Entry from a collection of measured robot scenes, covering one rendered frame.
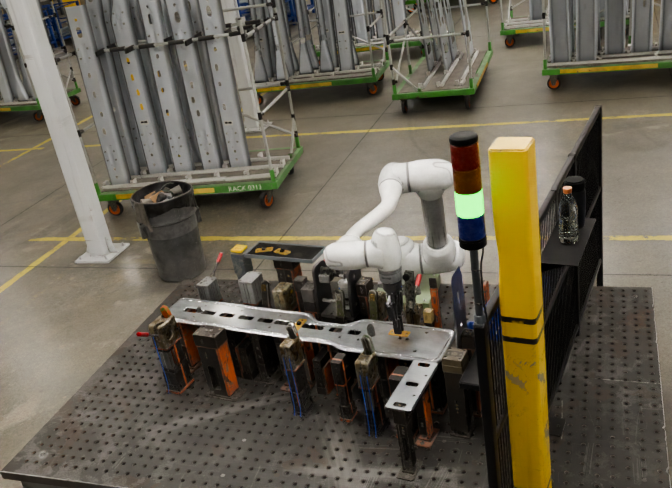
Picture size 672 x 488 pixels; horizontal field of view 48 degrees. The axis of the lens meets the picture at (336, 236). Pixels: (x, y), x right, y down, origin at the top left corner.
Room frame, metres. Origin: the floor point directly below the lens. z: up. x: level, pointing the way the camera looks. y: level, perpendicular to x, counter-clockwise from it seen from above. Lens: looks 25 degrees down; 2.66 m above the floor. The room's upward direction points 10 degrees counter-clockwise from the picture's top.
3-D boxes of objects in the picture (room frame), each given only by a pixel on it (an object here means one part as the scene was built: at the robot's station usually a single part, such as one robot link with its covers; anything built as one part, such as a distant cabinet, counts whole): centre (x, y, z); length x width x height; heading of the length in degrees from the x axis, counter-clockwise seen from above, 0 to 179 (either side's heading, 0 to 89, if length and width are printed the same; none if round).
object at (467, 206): (1.69, -0.34, 1.90); 0.07 x 0.07 x 0.06
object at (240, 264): (3.30, 0.47, 0.92); 0.08 x 0.08 x 0.44; 59
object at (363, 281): (2.83, -0.08, 0.91); 0.07 x 0.05 x 0.42; 149
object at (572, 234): (2.28, -0.79, 1.53); 0.06 x 0.06 x 0.20
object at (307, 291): (2.95, 0.15, 0.89); 0.13 x 0.11 x 0.38; 149
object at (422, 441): (2.27, -0.21, 0.84); 0.11 x 0.06 x 0.29; 149
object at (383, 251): (2.53, -0.17, 1.40); 0.13 x 0.11 x 0.16; 80
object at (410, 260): (3.35, -0.31, 0.92); 0.18 x 0.16 x 0.22; 80
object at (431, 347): (2.77, 0.24, 1.00); 1.38 x 0.22 x 0.02; 59
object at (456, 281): (2.38, -0.40, 1.17); 0.12 x 0.01 x 0.34; 149
